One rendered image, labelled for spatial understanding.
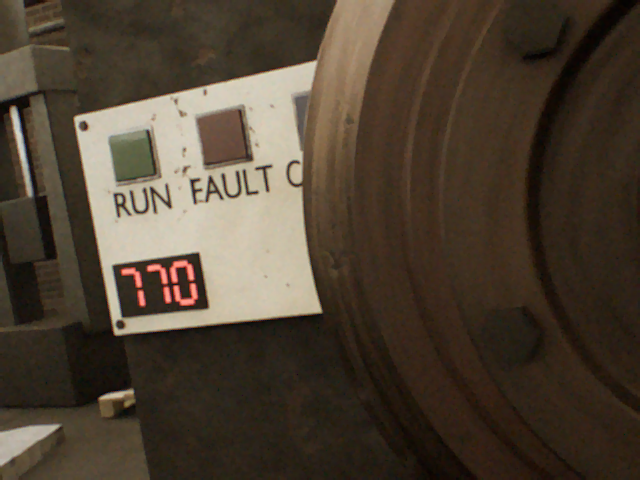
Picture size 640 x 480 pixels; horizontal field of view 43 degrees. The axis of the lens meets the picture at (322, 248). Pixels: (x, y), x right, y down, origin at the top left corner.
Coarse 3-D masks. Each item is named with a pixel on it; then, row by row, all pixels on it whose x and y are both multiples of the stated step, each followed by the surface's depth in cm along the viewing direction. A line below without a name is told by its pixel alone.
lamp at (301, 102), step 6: (300, 96) 58; (306, 96) 58; (300, 102) 58; (306, 102) 58; (300, 108) 58; (306, 108) 58; (300, 114) 58; (300, 120) 58; (300, 126) 58; (300, 132) 58
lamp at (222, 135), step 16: (224, 112) 60; (240, 112) 60; (208, 128) 61; (224, 128) 60; (240, 128) 60; (208, 144) 61; (224, 144) 60; (240, 144) 60; (208, 160) 61; (224, 160) 61
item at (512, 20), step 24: (528, 0) 31; (552, 0) 31; (504, 24) 32; (528, 24) 31; (552, 24) 31; (528, 48) 31; (552, 48) 31; (504, 312) 33; (528, 312) 33; (480, 336) 33; (504, 336) 33; (528, 336) 33; (504, 360) 33
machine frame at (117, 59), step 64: (64, 0) 67; (128, 0) 65; (192, 0) 63; (256, 0) 61; (320, 0) 59; (128, 64) 65; (192, 64) 63; (256, 64) 62; (256, 320) 64; (320, 320) 62; (192, 384) 67; (256, 384) 65; (320, 384) 63; (192, 448) 68; (256, 448) 66; (320, 448) 64; (384, 448) 62
